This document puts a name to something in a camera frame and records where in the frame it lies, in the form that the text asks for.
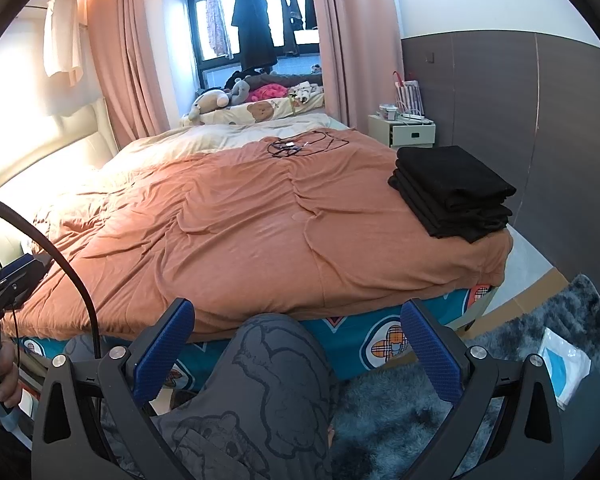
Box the pink curtain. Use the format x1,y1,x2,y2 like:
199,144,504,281
85,0,174,149
305,0,407,134

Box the black cables on bed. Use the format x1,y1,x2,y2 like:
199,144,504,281
266,130,352,158

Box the black hanging coat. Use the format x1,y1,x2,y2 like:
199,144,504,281
231,0,279,69

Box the patterned hanging garment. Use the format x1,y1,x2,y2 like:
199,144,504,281
205,0,234,59

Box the brown blanket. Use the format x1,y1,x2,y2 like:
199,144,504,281
227,74,326,92

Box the stack of folded black pants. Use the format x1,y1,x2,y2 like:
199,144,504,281
387,170,515,245

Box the person's leg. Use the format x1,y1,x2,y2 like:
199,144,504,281
100,312,339,480

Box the teal patterned bed sheet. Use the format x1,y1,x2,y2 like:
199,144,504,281
15,282,497,392

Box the white nightstand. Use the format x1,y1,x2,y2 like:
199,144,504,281
369,112,437,150

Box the dark hanging garment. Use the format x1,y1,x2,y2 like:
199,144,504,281
279,0,317,56

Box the white hanging shirt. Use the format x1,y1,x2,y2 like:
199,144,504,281
42,0,87,89

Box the orange blanket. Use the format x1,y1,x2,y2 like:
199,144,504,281
2,127,515,339

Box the pink plush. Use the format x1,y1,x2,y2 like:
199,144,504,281
247,84,289,103

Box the white plastic bag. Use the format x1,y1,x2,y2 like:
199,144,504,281
536,327,593,409

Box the spotted dog plush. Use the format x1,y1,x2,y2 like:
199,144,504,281
287,80,327,107

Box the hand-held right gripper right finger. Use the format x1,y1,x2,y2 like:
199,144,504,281
400,299,568,480

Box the grey elephant plush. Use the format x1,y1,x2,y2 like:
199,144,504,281
225,77,254,107

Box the beige bear plush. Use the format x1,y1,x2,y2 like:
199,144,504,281
186,88,232,127

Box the red striped paper bag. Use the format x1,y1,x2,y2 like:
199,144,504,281
392,70,425,117

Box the bear print pillow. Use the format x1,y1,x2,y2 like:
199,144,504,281
181,92,327,129

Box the cream padded headboard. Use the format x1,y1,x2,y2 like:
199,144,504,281
0,97,122,282

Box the blue grey shaggy rug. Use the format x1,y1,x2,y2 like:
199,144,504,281
325,274,600,480

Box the black cable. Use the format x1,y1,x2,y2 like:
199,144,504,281
0,192,103,362

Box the window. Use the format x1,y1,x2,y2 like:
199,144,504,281
185,0,324,94

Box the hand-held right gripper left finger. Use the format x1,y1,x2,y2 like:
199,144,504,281
31,297,196,480

